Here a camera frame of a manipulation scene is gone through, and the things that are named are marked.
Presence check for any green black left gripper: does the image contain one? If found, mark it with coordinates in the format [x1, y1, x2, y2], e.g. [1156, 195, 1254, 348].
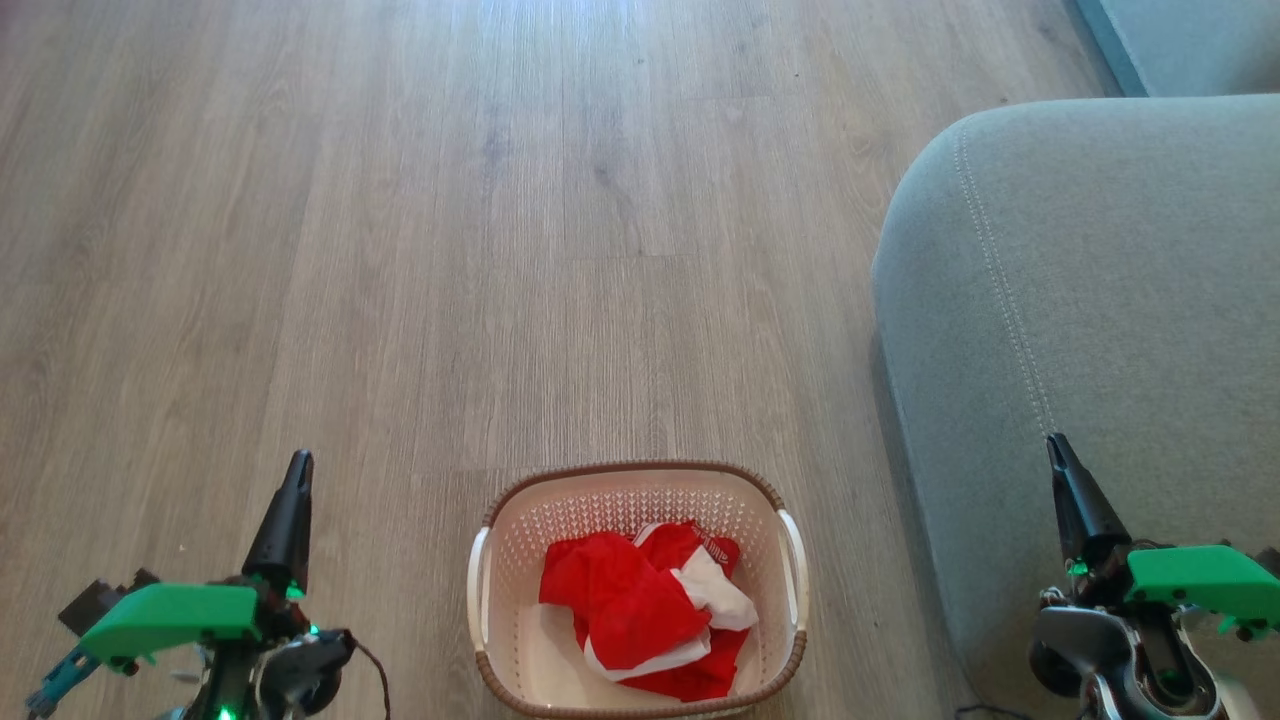
[78, 449, 315, 673]

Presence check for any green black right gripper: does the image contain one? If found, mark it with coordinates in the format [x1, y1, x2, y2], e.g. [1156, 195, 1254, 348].
[1046, 432, 1280, 642]

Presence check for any red and white garment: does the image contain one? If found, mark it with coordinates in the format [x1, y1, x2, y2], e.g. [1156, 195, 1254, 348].
[538, 520, 759, 703]

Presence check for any grey fabric sofa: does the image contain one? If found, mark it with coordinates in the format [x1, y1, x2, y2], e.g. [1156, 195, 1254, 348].
[871, 93, 1280, 720]

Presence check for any cream laundry basket brown rim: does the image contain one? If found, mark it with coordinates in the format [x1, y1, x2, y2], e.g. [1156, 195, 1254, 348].
[466, 459, 809, 720]

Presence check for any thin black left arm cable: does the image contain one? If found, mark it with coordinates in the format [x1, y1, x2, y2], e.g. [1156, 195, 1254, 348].
[345, 636, 393, 720]

